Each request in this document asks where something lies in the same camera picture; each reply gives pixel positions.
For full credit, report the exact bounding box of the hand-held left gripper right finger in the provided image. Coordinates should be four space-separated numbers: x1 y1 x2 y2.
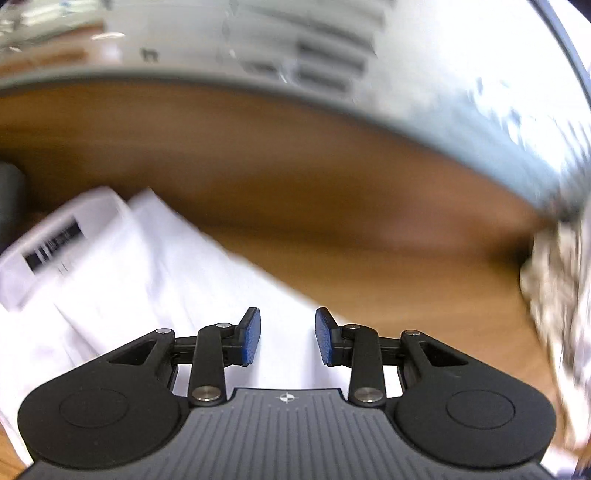
315 307 472 408

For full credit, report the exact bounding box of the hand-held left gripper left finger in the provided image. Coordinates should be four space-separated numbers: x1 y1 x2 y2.
107 307 262 408

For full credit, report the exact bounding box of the white dress shirt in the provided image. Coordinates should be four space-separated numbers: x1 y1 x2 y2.
0 186 403 463

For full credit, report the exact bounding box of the wooden desk divider panel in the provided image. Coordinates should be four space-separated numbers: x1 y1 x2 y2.
0 84 551 241

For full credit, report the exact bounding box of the crumpled beige garment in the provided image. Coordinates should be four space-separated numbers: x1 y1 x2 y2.
519 222 591 454

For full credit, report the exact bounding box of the folded dark grey garment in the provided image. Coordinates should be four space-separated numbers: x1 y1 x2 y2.
0 161 27 232

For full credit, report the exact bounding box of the striped frosted glass partition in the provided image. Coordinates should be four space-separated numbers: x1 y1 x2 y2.
0 0 591 219

